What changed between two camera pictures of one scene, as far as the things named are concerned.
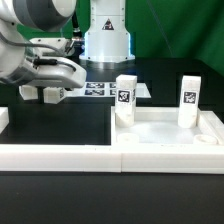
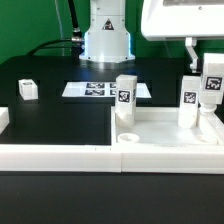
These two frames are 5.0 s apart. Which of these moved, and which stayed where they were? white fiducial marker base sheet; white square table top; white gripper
Moved: white gripper
Stayed: white square table top; white fiducial marker base sheet
